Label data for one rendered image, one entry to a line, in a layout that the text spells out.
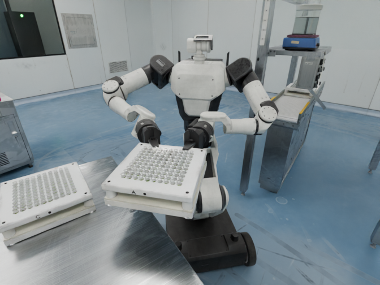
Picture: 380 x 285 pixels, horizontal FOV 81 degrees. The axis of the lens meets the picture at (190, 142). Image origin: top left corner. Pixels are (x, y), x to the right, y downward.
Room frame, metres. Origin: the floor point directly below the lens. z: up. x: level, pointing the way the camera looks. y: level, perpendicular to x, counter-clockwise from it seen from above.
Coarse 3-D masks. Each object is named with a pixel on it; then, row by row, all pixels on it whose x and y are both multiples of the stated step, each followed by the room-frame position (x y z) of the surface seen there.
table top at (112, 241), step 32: (96, 160) 0.89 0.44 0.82; (96, 192) 0.66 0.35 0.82; (64, 224) 0.50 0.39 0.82; (96, 224) 0.50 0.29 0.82; (128, 224) 0.50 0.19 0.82; (160, 224) 0.50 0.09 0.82; (0, 256) 0.40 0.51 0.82; (32, 256) 0.40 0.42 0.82; (64, 256) 0.40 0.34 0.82; (96, 256) 0.40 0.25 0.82; (128, 256) 0.40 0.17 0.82; (160, 256) 0.40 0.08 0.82
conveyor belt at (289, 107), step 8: (288, 96) 2.06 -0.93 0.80; (280, 104) 1.81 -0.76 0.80; (288, 104) 1.81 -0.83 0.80; (296, 104) 1.81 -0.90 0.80; (304, 104) 1.81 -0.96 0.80; (280, 112) 1.62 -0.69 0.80; (288, 112) 1.62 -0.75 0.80; (296, 112) 1.62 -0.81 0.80; (280, 120) 1.56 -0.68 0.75; (288, 120) 1.52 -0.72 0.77; (296, 120) 1.49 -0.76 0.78
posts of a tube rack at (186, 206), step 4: (108, 192) 0.47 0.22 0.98; (112, 192) 0.47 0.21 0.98; (116, 192) 0.49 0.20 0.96; (108, 196) 0.47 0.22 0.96; (112, 196) 0.47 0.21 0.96; (184, 204) 0.42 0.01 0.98; (188, 204) 0.42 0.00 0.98; (192, 204) 0.43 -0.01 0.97; (184, 208) 0.42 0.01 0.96; (188, 208) 0.42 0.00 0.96
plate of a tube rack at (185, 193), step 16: (144, 144) 0.69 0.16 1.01; (128, 160) 0.59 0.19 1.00; (192, 160) 0.58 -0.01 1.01; (112, 176) 0.50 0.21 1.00; (192, 176) 0.50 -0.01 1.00; (128, 192) 0.45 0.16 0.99; (144, 192) 0.44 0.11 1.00; (160, 192) 0.44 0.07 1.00; (176, 192) 0.43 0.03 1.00; (192, 192) 0.43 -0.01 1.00
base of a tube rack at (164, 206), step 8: (200, 176) 0.56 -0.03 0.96; (200, 184) 0.53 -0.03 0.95; (104, 200) 0.47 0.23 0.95; (112, 200) 0.46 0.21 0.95; (120, 200) 0.46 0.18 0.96; (128, 200) 0.46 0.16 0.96; (136, 200) 0.46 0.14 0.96; (144, 200) 0.46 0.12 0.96; (152, 200) 0.46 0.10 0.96; (160, 200) 0.46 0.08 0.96; (168, 200) 0.46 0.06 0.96; (128, 208) 0.45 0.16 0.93; (136, 208) 0.45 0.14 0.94; (144, 208) 0.44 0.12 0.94; (152, 208) 0.44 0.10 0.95; (160, 208) 0.43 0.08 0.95; (168, 208) 0.43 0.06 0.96; (176, 208) 0.43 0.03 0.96; (192, 208) 0.43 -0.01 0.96; (184, 216) 0.42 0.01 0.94; (192, 216) 0.42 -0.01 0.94
